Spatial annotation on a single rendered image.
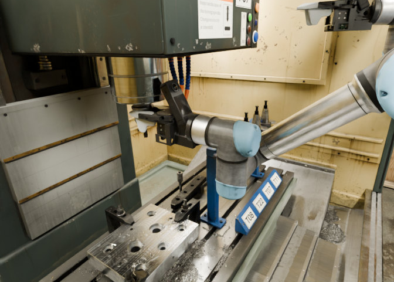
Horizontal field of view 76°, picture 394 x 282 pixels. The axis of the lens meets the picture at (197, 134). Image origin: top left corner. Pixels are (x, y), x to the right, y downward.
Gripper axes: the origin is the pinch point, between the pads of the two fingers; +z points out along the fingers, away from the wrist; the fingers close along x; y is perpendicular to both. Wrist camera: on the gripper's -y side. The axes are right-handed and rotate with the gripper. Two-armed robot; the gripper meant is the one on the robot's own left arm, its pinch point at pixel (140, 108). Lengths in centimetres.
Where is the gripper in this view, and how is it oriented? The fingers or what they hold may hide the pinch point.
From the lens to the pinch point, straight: 75.0
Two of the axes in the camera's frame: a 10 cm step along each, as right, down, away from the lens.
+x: 5.6, -3.1, 7.7
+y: 0.1, 9.3, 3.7
